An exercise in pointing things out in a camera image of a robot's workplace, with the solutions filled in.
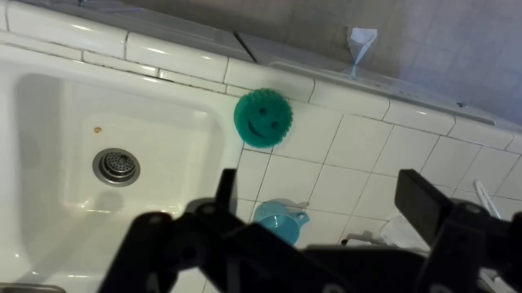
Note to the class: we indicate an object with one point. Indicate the white ceramic sink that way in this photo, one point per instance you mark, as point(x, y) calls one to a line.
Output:
point(54, 107)

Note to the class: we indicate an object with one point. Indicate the blue plastic cup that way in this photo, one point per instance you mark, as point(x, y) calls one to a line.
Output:
point(280, 221)

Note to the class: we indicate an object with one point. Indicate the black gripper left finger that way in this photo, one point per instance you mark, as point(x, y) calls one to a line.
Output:
point(152, 249)

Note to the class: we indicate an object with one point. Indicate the metal sink drain strainer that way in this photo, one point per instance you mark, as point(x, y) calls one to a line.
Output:
point(116, 166)

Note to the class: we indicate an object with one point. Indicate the green lid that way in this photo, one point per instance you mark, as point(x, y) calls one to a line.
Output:
point(263, 117)

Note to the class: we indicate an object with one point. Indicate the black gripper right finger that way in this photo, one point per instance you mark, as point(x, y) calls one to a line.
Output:
point(462, 244)

